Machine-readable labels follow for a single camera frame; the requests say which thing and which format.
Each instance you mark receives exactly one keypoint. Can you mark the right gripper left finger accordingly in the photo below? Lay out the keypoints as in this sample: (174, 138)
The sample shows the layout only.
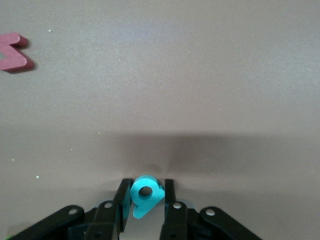
(105, 220)

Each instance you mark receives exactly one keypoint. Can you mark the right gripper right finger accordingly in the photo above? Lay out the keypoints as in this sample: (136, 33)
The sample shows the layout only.
(175, 220)

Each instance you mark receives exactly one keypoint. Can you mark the teal letter b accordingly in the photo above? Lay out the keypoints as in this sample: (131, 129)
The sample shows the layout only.
(140, 211)

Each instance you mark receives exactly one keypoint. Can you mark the brown table cover sheet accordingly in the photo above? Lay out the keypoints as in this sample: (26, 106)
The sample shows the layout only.
(175, 75)

